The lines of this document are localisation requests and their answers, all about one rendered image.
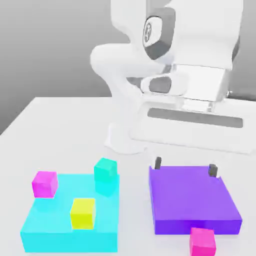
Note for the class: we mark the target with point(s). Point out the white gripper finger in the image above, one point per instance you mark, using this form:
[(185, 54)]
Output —
[(213, 170), (158, 163)]

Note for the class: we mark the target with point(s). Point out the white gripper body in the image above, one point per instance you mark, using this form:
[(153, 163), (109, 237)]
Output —
[(180, 134)]

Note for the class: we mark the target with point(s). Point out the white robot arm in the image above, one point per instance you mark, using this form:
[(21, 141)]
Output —
[(124, 60)]

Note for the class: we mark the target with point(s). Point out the small teal cube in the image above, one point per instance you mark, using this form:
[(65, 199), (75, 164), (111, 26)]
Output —
[(105, 170)]

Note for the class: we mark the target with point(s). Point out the small pink cube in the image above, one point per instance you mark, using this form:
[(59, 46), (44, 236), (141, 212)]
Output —
[(202, 243)]

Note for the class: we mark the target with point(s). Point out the small yellow cube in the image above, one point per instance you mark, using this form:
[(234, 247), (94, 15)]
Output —
[(82, 214)]

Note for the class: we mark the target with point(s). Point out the small magenta cube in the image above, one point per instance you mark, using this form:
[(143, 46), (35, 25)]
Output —
[(44, 186)]

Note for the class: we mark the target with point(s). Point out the large purple box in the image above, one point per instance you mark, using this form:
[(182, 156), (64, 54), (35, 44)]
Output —
[(190, 196)]

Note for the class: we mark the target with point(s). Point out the large cyan box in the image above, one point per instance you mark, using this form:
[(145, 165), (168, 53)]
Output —
[(60, 240)]

